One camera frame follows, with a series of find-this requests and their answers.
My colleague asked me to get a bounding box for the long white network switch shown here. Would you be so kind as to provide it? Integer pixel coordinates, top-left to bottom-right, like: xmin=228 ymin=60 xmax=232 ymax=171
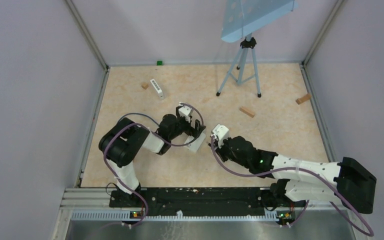
xmin=150 ymin=79 xmax=165 ymax=100

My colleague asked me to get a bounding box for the light blue tripod stand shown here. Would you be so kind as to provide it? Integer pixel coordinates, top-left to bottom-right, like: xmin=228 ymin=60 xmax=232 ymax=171
xmin=215 ymin=0 xmax=298 ymax=98

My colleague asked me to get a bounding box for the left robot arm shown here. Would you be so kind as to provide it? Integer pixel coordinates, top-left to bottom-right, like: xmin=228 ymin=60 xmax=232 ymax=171
xmin=98 ymin=114 xmax=206 ymax=207

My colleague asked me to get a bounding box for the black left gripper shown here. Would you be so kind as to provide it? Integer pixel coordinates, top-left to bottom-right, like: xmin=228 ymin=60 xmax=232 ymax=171
xmin=169 ymin=107 xmax=206 ymax=141

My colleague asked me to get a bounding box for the wooden cube near switch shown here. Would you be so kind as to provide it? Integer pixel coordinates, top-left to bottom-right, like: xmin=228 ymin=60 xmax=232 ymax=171
xmin=141 ymin=82 xmax=149 ymax=90

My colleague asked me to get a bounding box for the curved wooden block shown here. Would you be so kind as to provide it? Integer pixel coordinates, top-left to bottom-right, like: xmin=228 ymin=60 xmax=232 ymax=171
xmin=295 ymin=93 xmax=312 ymax=105

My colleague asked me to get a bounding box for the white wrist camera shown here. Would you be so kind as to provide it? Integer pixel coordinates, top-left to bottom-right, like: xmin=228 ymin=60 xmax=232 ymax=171
xmin=177 ymin=102 xmax=194 ymax=123
xmin=211 ymin=124 xmax=230 ymax=148

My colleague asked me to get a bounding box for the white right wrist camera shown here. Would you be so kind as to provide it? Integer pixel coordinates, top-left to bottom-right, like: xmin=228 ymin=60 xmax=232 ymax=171
xmin=211 ymin=124 xmax=230 ymax=148

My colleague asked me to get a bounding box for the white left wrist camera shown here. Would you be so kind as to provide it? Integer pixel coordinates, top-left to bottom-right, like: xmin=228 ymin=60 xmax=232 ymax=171
xmin=177 ymin=102 xmax=194 ymax=123

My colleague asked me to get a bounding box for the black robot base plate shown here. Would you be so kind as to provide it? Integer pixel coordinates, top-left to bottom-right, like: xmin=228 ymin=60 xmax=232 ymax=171
xmin=109 ymin=187 xmax=306 ymax=217

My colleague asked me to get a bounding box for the white TP-Link switch box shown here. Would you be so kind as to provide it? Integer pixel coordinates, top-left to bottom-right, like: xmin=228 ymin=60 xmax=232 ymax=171
xmin=184 ymin=132 xmax=207 ymax=154

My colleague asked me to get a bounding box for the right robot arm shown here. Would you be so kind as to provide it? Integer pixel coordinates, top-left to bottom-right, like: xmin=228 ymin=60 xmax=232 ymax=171
xmin=210 ymin=135 xmax=377 ymax=215

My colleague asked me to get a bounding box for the flat wooden plank block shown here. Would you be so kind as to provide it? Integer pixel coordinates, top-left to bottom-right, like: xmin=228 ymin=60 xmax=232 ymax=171
xmin=239 ymin=106 xmax=256 ymax=118

